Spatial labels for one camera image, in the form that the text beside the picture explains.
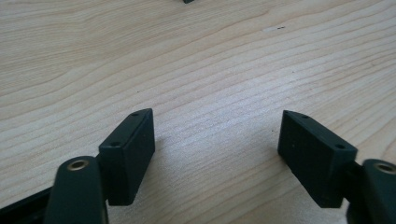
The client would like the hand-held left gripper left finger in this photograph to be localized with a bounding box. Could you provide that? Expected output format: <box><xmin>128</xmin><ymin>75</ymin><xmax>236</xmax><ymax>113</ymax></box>
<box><xmin>98</xmin><ymin>107</ymin><xmax>156</xmax><ymax>207</ymax></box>

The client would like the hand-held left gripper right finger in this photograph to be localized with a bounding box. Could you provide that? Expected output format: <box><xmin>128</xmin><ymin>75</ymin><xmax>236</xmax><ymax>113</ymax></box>
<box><xmin>276</xmin><ymin>109</ymin><xmax>359</xmax><ymax>209</ymax></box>

